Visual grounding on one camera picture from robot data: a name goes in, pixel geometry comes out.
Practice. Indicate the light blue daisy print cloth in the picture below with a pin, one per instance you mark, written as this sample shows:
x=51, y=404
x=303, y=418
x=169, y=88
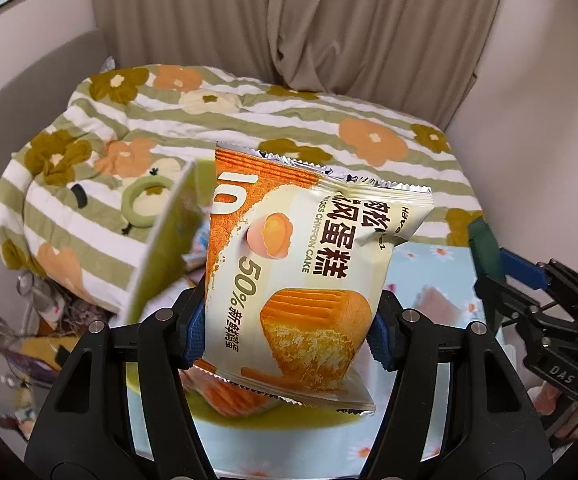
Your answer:
x=444, y=270

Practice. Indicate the pile of assorted clutter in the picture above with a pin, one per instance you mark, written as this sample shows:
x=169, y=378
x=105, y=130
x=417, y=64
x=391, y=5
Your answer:
x=29, y=340

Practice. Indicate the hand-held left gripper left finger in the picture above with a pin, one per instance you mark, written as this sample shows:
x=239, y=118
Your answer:
x=194, y=330

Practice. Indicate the green cardboard box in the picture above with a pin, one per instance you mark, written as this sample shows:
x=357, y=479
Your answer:
x=169, y=250

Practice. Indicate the orange cake snack packet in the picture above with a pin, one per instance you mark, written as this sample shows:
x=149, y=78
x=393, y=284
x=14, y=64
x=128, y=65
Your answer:
x=294, y=285
x=229, y=395

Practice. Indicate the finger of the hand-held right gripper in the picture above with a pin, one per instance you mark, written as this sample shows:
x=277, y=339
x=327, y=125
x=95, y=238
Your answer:
x=519, y=265
x=484, y=250

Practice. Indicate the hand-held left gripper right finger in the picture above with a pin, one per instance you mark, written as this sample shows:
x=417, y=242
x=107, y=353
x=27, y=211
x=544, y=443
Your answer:
x=381, y=340

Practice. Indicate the green striped floral blanket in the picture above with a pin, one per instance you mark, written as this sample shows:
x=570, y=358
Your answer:
x=269, y=120

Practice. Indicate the beige curtain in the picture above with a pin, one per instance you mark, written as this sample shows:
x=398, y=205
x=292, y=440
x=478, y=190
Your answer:
x=294, y=20

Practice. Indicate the grey bed headboard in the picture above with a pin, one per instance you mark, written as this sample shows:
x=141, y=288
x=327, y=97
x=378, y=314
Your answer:
x=29, y=75

